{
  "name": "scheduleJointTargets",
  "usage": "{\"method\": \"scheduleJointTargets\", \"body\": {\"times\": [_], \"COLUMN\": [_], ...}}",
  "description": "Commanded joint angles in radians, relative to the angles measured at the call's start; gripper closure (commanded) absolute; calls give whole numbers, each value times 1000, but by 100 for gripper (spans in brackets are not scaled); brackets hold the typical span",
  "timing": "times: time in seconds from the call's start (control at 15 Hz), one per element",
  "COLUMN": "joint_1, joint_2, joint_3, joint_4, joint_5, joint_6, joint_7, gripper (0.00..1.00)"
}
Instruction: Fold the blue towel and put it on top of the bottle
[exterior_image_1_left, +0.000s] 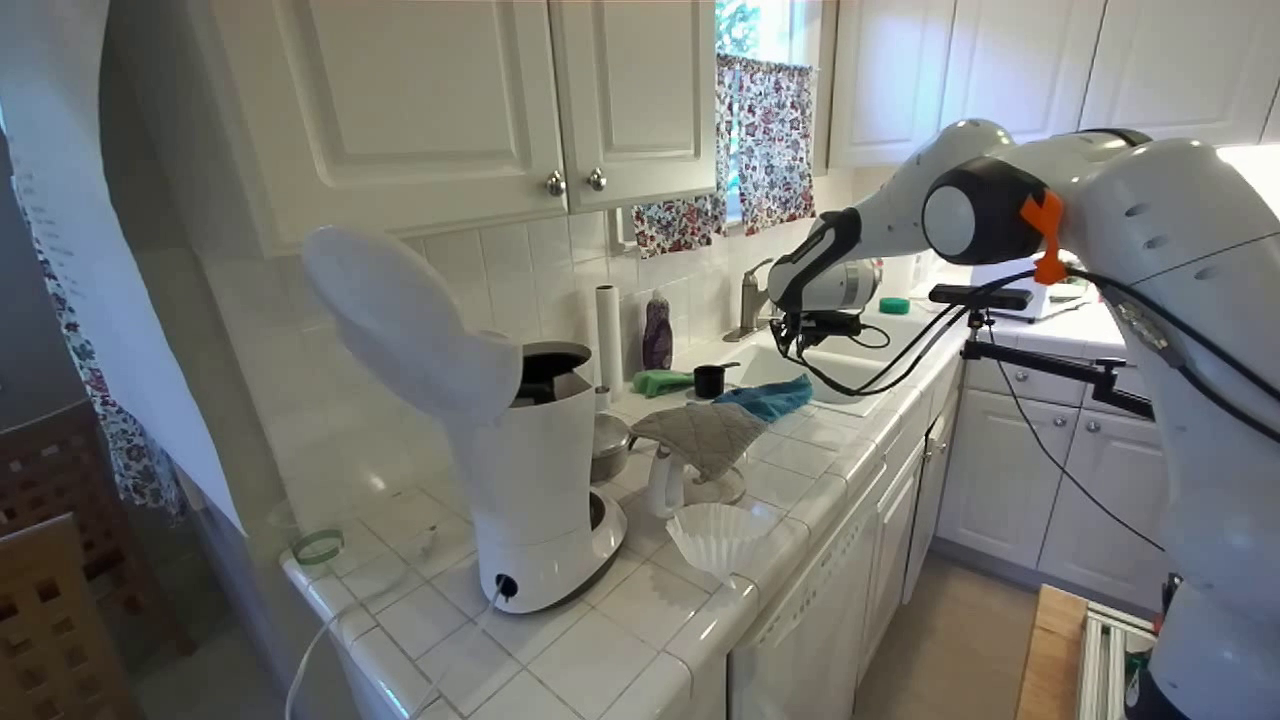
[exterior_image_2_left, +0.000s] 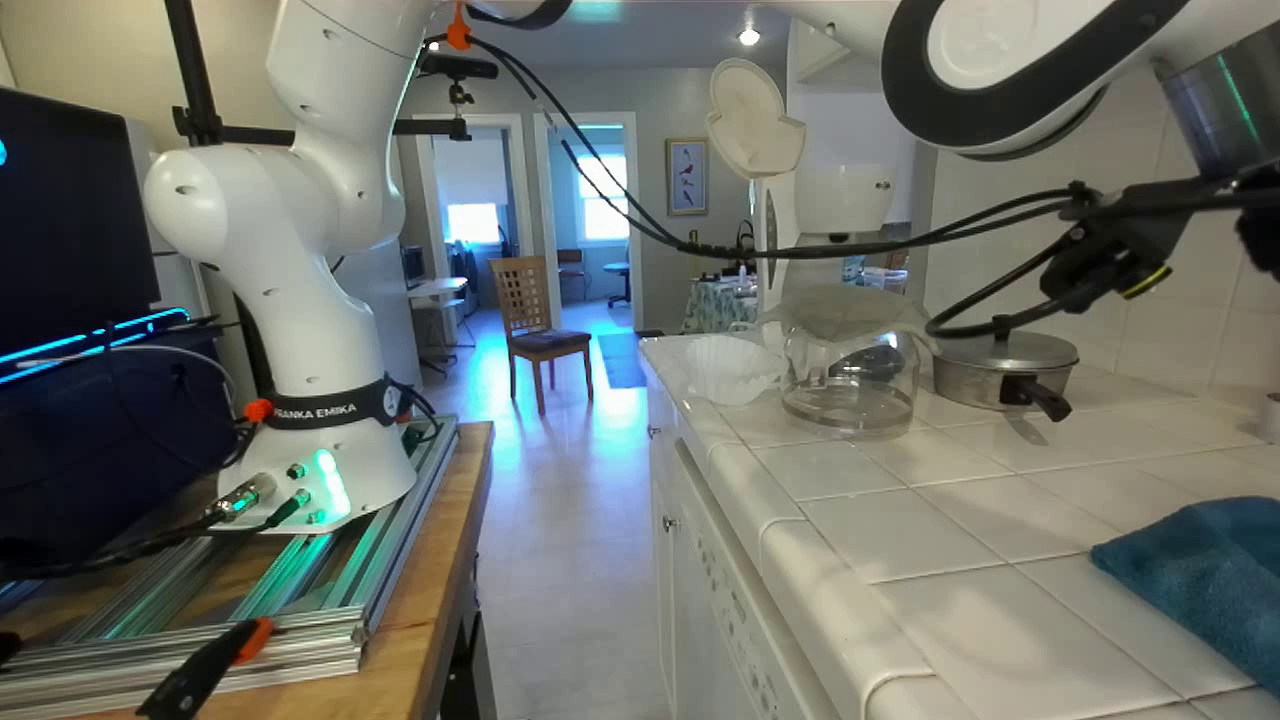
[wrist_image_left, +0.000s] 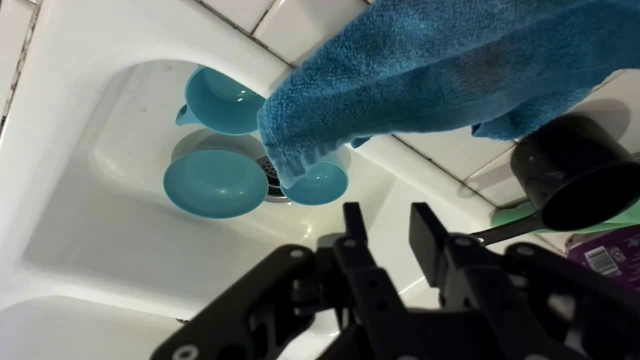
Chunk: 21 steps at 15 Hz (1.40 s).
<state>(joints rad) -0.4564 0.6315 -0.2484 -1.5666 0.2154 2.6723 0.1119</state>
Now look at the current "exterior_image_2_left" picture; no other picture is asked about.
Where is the white base cabinet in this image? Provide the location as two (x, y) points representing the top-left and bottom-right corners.
(642, 395), (872, 720)

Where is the dark blue bag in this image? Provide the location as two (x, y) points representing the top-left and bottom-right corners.
(0, 338), (248, 578)

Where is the orange cable clip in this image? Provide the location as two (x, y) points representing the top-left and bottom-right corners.
(438, 0), (481, 56)

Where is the black monitor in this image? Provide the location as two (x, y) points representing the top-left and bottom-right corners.
(0, 85), (168, 360)

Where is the clear glass bowl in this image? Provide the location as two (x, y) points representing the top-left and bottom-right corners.
(776, 314), (930, 433)

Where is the white wall cabinet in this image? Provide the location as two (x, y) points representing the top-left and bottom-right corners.
(782, 85), (928, 244)

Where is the aluminium rail frame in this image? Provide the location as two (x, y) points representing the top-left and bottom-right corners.
(0, 424), (464, 689)

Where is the wooden lattice chair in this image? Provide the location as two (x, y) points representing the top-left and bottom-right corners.
(486, 252), (601, 421)

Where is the framed wall picture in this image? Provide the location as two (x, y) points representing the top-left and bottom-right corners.
(662, 130), (714, 218)

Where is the blue floor rug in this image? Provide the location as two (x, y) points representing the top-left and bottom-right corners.
(595, 329), (653, 393)

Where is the blue terry towel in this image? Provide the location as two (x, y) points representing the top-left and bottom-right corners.
(1086, 493), (1280, 695)

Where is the white cloth floral trim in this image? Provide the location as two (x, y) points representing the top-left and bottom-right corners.
(681, 271), (767, 336)

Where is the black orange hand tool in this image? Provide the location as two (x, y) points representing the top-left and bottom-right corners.
(137, 613), (278, 720)

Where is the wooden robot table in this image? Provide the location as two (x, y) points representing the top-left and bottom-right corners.
(0, 417), (499, 720)

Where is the small metal lidded pot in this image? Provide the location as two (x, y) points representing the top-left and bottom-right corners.
(928, 310), (1086, 428)

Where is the bright room window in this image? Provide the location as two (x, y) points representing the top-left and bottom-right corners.
(443, 195), (507, 252)
(572, 142), (635, 247)

